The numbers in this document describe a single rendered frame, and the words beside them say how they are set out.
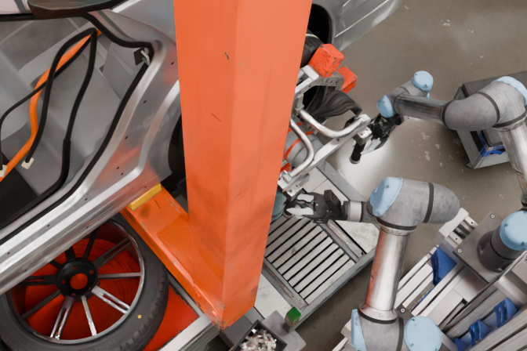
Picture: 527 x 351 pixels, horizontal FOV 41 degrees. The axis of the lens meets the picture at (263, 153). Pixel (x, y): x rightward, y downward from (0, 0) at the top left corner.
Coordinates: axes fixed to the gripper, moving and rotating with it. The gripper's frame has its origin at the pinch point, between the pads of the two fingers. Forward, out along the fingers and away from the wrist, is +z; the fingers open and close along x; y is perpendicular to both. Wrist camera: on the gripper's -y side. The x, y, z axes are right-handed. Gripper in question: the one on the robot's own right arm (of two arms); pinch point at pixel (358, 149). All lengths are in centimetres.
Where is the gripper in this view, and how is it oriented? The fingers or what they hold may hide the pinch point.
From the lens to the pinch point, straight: 261.4
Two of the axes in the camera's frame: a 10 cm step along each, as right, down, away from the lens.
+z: -7.3, 5.7, -3.6
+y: 0.6, -4.8, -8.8
